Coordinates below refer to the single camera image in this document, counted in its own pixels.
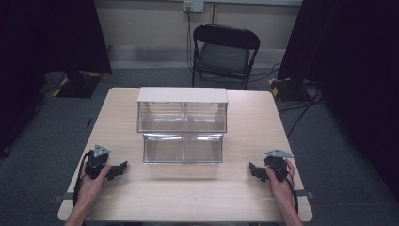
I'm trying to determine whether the black floor cable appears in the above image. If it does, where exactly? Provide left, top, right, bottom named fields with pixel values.
left=248, top=61, right=282, bottom=83
left=278, top=86, right=324, bottom=139

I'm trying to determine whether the black curtain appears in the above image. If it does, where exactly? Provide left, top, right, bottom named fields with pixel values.
left=0, top=0, right=113, bottom=158
left=277, top=0, right=399, bottom=202

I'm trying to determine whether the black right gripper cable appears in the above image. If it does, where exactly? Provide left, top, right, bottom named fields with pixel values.
left=283, top=169, right=300, bottom=215

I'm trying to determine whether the person's right hand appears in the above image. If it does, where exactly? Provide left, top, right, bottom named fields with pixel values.
left=265, top=158, right=297, bottom=205

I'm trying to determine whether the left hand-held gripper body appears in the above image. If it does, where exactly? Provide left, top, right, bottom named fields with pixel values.
left=85, top=144, right=111, bottom=180

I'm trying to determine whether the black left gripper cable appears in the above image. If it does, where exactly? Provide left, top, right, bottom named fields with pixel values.
left=72, top=150, right=95, bottom=209

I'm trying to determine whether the black folding chair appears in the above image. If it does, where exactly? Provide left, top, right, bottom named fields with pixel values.
left=190, top=23, right=262, bottom=91

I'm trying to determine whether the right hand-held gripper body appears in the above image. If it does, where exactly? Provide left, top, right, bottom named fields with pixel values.
left=263, top=149, right=295, bottom=183

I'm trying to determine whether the white wall outlet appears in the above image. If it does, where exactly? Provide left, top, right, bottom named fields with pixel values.
left=183, top=0, right=205, bottom=14

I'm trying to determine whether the black cable from wall outlet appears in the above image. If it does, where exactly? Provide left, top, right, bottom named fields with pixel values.
left=186, top=5, right=195, bottom=73

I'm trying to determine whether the clear plastic drawer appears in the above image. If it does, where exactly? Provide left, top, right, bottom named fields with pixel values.
left=142, top=132, right=225, bottom=165

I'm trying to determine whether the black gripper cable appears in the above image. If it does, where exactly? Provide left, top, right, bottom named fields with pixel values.
left=72, top=150, right=95, bottom=209
left=283, top=169, right=300, bottom=215

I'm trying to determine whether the clear cabinet with white top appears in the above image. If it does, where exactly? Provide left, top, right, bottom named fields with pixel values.
left=136, top=86, right=230, bottom=134

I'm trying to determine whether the grey table strap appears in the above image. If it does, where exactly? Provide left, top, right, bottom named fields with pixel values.
left=295, top=189, right=316, bottom=200
left=52, top=191, right=75, bottom=202

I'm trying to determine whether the black stand base with striped tape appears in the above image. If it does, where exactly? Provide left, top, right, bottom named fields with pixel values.
left=267, top=76, right=315, bottom=103
left=51, top=71, right=104, bottom=99

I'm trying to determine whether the person's left hand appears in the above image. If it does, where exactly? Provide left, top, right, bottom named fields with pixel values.
left=77, top=163, right=112, bottom=204

